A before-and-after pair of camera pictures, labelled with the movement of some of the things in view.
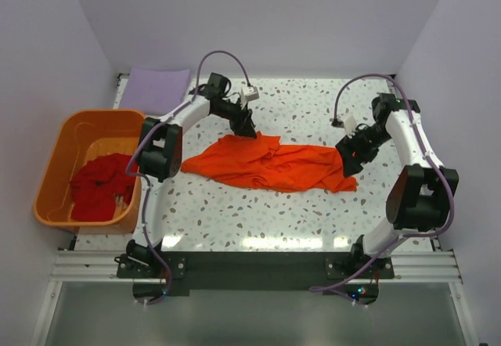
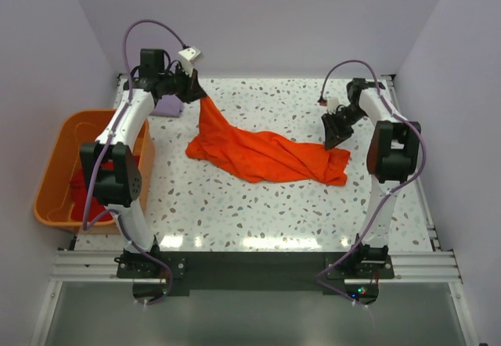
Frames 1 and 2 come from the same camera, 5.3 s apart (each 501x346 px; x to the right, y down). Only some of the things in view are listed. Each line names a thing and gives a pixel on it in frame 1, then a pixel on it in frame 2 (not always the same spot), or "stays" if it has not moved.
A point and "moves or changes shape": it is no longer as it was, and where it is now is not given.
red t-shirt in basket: (95, 185) stays
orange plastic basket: (80, 136) stays
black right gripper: (353, 149) → (339, 122)
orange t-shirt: (263, 162) moves or changes shape
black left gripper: (241, 119) → (188, 86)
